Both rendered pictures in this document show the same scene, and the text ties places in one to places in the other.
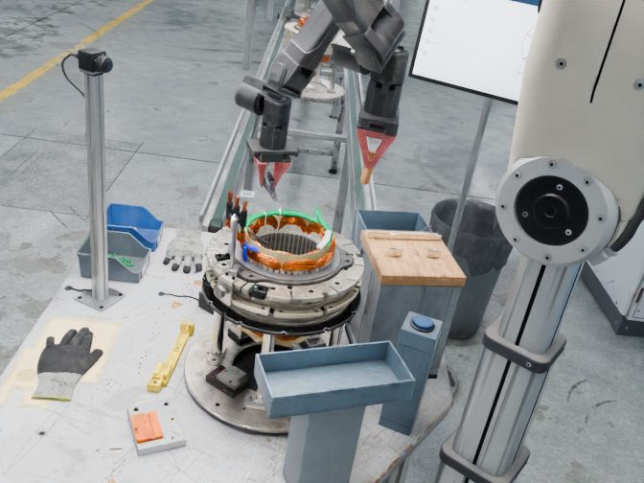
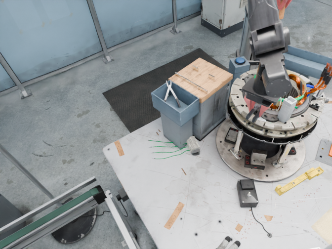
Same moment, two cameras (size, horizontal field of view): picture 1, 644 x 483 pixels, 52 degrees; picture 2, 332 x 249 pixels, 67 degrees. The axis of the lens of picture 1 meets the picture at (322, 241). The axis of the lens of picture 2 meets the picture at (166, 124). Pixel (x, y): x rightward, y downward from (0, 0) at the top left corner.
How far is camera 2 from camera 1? 1.86 m
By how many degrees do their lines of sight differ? 82
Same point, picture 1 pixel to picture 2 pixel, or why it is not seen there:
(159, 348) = (300, 193)
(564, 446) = (85, 147)
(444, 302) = not seen: hidden behind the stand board
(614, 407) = (48, 139)
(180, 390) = (306, 163)
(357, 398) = (301, 54)
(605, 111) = not seen: outside the picture
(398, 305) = not seen: hidden behind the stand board
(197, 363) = (292, 164)
